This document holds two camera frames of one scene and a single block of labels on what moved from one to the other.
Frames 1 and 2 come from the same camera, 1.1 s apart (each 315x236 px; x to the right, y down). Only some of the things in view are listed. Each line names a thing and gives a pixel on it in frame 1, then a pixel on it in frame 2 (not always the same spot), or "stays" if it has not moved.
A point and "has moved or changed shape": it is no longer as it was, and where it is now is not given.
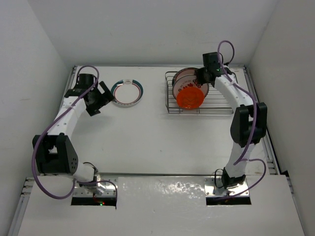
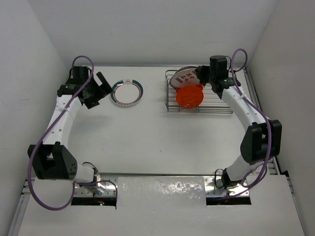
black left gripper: [105, 99] -> [102, 91]
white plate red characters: [188, 81] has moved or changed shape
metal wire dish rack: [214, 103] stays
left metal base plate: [103, 189] stays
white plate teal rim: [127, 92] stays
